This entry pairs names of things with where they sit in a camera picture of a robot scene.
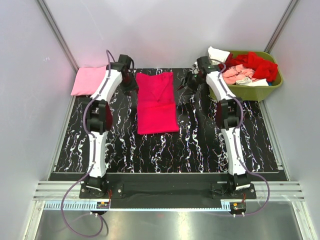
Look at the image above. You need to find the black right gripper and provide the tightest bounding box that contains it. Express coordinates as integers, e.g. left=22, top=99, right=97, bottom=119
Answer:
left=175, top=70, right=204, bottom=96

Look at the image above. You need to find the magenta t shirt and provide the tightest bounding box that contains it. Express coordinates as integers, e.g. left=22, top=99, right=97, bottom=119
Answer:
left=136, top=72, right=180, bottom=135

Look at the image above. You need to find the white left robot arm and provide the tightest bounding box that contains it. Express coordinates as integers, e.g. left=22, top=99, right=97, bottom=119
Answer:
left=83, top=68, right=138, bottom=198

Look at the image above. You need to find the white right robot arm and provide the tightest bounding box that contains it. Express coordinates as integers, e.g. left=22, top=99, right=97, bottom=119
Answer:
left=178, top=70, right=251, bottom=199

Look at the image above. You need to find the white cloth in basket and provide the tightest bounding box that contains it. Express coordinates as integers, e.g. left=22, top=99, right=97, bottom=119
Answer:
left=208, top=46, right=230, bottom=65

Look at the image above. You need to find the folded pink t shirt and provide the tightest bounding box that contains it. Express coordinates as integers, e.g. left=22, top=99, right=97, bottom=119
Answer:
left=70, top=66, right=106, bottom=96

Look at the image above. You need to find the peach garment in basket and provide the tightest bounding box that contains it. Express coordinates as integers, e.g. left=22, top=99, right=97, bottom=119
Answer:
left=222, top=64, right=256, bottom=85

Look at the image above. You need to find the dark red garment in basket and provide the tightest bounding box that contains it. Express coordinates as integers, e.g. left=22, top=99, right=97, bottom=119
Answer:
left=218, top=58, right=233, bottom=73

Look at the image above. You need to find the olive green plastic basket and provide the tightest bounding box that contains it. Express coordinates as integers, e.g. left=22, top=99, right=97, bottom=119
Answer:
left=227, top=50, right=283, bottom=102

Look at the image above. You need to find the black marbled table mat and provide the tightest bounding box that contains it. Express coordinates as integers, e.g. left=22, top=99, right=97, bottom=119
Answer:
left=48, top=67, right=291, bottom=181

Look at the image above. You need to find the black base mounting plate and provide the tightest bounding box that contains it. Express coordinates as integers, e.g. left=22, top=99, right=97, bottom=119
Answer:
left=79, top=173, right=257, bottom=211

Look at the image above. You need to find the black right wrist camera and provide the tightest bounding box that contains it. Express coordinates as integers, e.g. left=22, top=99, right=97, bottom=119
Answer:
left=191, top=56, right=220, bottom=76

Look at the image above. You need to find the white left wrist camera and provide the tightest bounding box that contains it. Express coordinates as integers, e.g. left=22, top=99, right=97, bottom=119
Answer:
left=110, top=54, right=135, bottom=75

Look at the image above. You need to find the left aluminium corner post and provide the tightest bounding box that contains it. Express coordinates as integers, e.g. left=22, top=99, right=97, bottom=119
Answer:
left=35, top=0, right=79, bottom=73

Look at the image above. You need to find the aluminium corner post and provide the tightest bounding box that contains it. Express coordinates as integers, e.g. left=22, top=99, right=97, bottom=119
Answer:
left=264, top=0, right=300, bottom=54
left=35, top=0, right=79, bottom=73

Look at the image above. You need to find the right aluminium corner post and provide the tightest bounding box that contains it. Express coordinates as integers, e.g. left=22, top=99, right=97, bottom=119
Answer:
left=264, top=0, right=300, bottom=54

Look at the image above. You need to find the aluminium frame rail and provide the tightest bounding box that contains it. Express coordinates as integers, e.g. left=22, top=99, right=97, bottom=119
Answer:
left=33, top=181, right=305, bottom=202

